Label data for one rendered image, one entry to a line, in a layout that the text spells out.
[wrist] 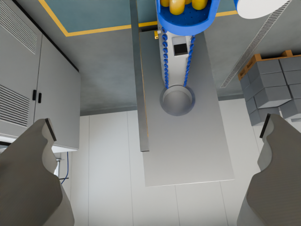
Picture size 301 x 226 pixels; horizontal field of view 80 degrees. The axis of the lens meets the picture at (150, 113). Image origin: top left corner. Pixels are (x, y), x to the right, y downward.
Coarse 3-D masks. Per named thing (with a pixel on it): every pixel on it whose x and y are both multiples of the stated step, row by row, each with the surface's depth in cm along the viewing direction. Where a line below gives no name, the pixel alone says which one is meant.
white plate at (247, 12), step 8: (240, 0) 93; (248, 0) 93; (256, 0) 94; (264, 0) 94; (272, 0) 95; (280, 0) 95; (240, 8) 98; (248, 8) 98; (256, 8) 99; (264, 8) 99; (272, 8) 100; (248, 16) 104; (256, 16) 104
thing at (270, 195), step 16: (272, 128) 9; (288, 128) 9; (272, 144) 8; (288, 144) 8; (272, 160) 7; (288, 160) 7; (256, 176) 7; (272, 176) 7; (288, 176) 7; (256, 192) 6; (272, 192) 6; (288, 192) 6; (256, 208) 6; (272, 208) 6; (288, 208) 6; (240, 224) 6; (256, 224) 6; (272, 224) 5; (288, 224) 5
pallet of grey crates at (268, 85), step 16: (256, 64) 329; (272, 64) 325; (288, 64) 322; (240, 80) 401; (256, 80) 336; (272, 80) 316; (288, 80) 314; (256, 96) 341; (272, 96) 307; (288, 96) 306; (256, 112) 350; (272, 112) 341; (288, 112) 317
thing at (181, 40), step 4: (180, 36) 131; (184, 36) 130; (172, 40) 131; (176, 40) 130; (180, 40) 130; (184, 40) 130; (172, 44) 130; (176, 44) 128; (180, 44) 127; (184, 44) 127; (176, 48) 127; (180, 48) 126; (184, 48) 126; (176, 52) 126; (180, 52) 125; (184, 52) 125; (176, 56) 128; (180, 56) 128
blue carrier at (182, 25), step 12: (156, 0) 80; (216, 0) 72; (168, 12) 90; (192, 12) 88; (204, 12) 88; (216, 12) 83; (168, 24) 83; (180, 24) 87; (192, 24) 86; (204, 24) 81
